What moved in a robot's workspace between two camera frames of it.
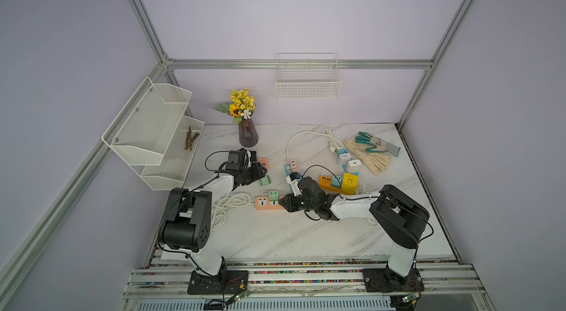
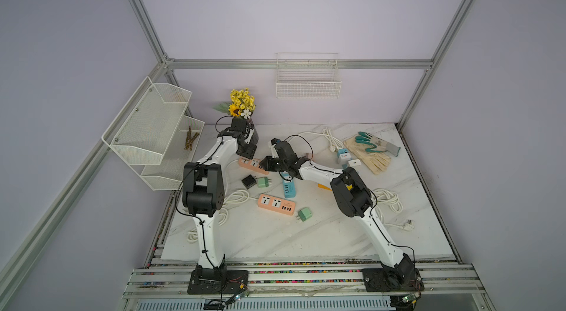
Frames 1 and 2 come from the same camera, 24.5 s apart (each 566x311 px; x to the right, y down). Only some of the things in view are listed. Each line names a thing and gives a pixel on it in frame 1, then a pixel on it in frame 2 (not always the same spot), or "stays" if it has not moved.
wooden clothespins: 189,139 stays
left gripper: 258,173 → 250,152
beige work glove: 376,162 stays
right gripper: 290,202 → 268,161
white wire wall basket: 307,76 stays
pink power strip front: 263,203 stays
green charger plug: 265,181 stays
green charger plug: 273,195 → 304,214
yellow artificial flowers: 241,105 stays
